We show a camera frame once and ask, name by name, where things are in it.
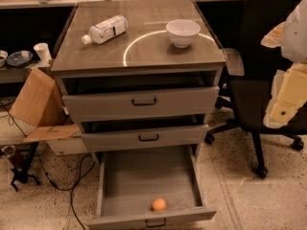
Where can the orange fruit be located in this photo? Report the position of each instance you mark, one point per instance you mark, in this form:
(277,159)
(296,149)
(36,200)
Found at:
(159,204)

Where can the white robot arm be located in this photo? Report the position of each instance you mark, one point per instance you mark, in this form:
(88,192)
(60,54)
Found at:
(289,88)

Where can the grey middle drawer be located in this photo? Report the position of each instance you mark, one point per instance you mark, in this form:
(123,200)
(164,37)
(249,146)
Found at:
(144,133)

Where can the grey drawer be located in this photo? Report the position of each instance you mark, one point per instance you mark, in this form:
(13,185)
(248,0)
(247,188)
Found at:
(130,180)
(144,133)
(129,97)

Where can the grey top drawer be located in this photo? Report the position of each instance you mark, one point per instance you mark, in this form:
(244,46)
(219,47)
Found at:
(129,97)

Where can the grey drawer cabinet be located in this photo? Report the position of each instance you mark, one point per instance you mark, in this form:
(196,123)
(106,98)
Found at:
(143,49)

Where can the grey bottom drawer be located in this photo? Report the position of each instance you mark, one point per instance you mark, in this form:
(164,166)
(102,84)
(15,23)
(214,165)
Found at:
(130,180)

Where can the white bowl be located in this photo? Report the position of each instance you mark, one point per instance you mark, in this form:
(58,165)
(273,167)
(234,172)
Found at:
(182,32)

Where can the clear plastic bottle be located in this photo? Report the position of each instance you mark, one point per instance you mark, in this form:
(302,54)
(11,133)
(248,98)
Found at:
(106,30)

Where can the black office chair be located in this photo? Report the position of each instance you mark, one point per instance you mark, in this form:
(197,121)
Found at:
(250,70)

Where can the brown cardboard box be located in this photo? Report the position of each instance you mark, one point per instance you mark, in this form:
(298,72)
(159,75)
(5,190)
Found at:
(39,104)

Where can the white paper cup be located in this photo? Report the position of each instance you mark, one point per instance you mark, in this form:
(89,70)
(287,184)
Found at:
(42,50)

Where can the dark blue plate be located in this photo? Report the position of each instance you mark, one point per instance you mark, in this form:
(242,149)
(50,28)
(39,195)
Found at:
(19,59)

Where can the black tripod stand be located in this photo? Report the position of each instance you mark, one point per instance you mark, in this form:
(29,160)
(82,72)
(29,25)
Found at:
(19,158)

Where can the wooden side shelf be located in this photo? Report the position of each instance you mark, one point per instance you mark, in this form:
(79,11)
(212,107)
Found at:
(9,74)

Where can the small bowl at left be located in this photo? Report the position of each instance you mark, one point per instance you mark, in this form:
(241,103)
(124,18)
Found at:
(3,57)

